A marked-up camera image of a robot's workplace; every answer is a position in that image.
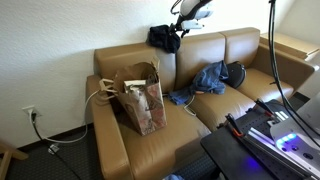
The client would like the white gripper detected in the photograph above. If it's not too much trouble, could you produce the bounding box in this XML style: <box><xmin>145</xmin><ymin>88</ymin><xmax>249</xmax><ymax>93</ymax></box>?
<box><xmin>181</xmin><ymin>20</ymin><xmax>204</xmax><ymax>30</ymax></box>

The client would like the black clothing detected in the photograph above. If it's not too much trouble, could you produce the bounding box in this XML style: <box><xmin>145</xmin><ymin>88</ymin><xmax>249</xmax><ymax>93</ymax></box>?
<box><xmin>147</xmin><ymin>25</ymin><xmax>180</xmax><ymax>53</ymax></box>

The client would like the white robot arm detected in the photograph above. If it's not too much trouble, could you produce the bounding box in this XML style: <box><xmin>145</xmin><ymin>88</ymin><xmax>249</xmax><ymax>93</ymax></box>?
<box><xmin>170</xmin><ymin>0</ymin><xmax>213</xmax><ymax>31</ymax></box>

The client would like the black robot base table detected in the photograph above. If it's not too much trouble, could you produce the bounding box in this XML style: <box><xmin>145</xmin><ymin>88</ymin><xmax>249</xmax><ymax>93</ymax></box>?
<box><xmin>201</xmin><ymin>97</ymin><xmax>320</xmax><ymax>180</ymax></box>

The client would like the tan leather sofa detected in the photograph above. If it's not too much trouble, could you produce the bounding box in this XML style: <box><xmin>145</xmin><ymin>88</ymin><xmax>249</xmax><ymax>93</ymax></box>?
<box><xmin>86</xmin><ymin>27</ymin><xmax>316</xmax><ymax>180</ymax></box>

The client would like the blue denim clothing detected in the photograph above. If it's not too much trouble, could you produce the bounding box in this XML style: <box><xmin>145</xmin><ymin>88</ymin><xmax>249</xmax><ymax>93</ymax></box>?
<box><xmin>168</xmin><ymin>60</ymin><xmax>229</xmax><ymax>105</ymax></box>

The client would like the brown paper bag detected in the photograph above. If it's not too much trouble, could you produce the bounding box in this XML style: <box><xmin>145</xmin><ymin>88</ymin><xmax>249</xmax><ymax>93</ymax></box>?
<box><xmin>99</xmin><ymin>56</ymin><xmax>167</xmax><ymax>136</ymax></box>

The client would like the orange black clamp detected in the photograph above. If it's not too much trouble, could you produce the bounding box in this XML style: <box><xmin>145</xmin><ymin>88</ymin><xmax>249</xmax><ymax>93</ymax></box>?
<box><xmin>226</xmin><ymin>113</ymin><xmax>244</xmax><ymax>137</ymax></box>

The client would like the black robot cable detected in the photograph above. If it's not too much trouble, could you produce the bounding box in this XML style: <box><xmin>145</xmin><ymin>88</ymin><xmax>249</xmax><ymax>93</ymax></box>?
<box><xmin>268</xmin><ymin>0</ymin><xmax>320</xmax><ymax>148</ymax></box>

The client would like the white charging cable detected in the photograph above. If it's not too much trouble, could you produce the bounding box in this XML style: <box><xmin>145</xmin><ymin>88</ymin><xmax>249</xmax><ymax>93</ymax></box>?
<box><xmin>30</xmin><ymin>89</ymin><xmax>101</xmax><ymax>145</ymax></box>

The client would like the white wall outlet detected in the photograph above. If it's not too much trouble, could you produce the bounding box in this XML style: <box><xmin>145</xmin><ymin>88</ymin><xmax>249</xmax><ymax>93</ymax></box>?
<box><xmin>22</xmin><ymin>105</ymin><xmax>41</xmax><ymax>117</ymax></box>

